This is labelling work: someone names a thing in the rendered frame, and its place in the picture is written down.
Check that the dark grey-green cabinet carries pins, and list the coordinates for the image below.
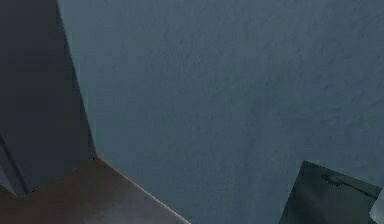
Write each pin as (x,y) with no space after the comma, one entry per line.
(320,200)

